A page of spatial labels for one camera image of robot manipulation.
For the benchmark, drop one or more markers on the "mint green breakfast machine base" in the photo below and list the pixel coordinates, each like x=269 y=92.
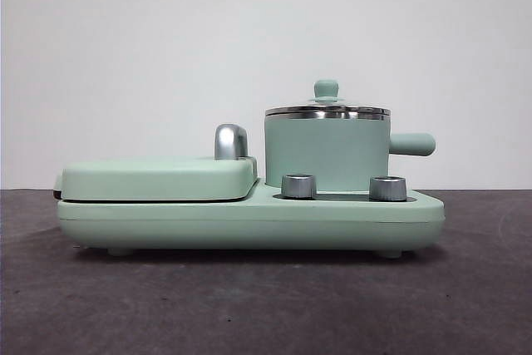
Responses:
x=208 y=222

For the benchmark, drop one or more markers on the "silver control knob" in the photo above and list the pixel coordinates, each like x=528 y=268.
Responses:
x=387 y=187
x=298 y=185

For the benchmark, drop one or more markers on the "glass pot lid green knob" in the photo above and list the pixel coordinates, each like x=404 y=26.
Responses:
x=326 y=89

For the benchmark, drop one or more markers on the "mint green hinged grill lid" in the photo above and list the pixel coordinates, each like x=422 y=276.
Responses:
x=154 y=178

